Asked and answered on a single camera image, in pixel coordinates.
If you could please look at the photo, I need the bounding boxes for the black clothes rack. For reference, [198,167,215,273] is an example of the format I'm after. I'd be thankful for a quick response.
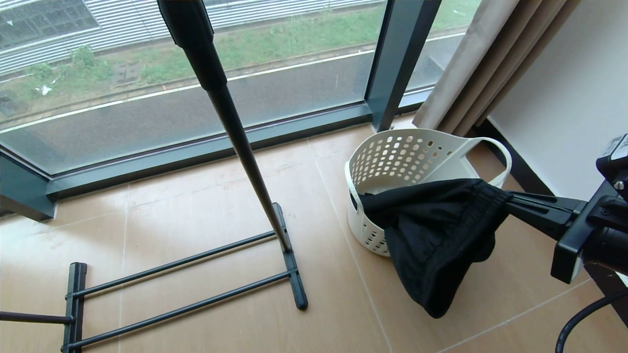
[0,0,309,353]

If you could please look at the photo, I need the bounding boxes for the black shorts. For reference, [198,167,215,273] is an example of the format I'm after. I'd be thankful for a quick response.
[357,178,514,319]

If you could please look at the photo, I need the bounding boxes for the white laundry basket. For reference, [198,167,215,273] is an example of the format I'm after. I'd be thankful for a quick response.
[344,128,512,258]

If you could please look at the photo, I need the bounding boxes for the window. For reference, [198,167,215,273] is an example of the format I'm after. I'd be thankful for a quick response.
[0,0,484,221]

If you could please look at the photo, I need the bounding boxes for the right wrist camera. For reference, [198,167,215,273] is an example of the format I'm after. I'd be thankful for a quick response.
[589,133,628,231]

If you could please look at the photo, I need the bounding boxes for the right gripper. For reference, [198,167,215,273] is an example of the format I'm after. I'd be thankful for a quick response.
[505,180,628,285]

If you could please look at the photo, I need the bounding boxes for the beige curtain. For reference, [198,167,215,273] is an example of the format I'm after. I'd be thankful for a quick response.
[412,0,582,138]

